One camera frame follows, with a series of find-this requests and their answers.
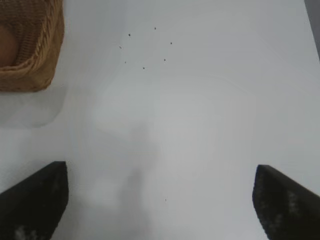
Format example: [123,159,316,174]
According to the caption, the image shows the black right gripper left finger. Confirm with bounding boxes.
[0,161,70,240]

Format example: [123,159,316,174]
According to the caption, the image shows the brown woven wicker basket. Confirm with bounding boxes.
[0,0,65,93]

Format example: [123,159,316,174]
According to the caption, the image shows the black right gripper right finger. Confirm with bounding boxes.
[251,164,320,240]

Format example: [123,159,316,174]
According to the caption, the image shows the orange fruit with stem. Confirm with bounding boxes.
[0,24,21,65]

